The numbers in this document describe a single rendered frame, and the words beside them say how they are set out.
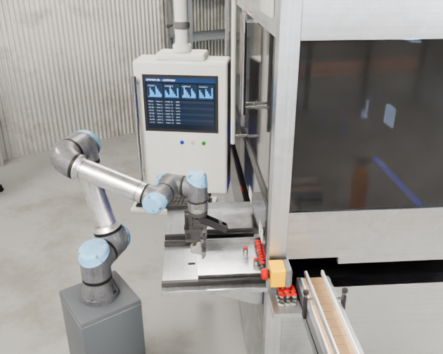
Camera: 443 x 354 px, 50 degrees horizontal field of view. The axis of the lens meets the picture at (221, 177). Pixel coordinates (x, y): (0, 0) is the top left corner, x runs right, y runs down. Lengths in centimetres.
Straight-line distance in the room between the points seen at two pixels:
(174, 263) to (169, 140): 87
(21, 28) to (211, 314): 369
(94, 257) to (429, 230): 124
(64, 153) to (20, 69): 389
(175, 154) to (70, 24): 330
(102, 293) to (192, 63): 122
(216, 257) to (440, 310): 92
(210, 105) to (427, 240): 126
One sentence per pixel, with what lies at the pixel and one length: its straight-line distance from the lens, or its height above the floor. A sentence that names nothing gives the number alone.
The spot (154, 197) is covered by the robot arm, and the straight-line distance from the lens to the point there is 162.
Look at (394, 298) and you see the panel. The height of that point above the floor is 81.
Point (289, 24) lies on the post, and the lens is 150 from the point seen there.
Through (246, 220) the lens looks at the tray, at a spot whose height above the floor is 88.
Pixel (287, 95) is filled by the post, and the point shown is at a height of 163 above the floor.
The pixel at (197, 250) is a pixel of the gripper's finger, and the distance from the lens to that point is 186.
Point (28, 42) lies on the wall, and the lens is 561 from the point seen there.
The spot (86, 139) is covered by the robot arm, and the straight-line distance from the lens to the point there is 187.
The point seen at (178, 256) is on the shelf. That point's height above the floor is 88.
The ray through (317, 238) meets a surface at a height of 110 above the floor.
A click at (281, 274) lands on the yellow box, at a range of 172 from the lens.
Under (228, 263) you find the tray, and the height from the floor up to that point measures 88.
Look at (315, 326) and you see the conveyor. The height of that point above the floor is 93.
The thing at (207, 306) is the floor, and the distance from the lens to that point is 317.
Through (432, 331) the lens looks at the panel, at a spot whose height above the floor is 63.
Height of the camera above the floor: 202
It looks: 25 degrees down
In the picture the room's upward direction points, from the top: straight up
